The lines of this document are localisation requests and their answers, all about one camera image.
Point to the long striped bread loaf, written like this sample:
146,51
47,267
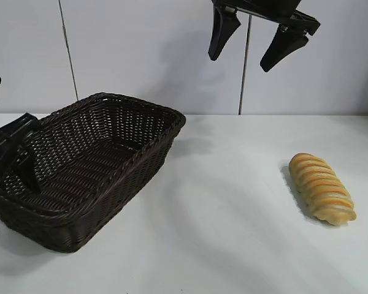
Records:
322,190

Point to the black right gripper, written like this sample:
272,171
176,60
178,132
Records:
263,9

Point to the dark brown wicker basket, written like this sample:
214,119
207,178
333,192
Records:
89,171

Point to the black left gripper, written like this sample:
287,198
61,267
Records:
9,144

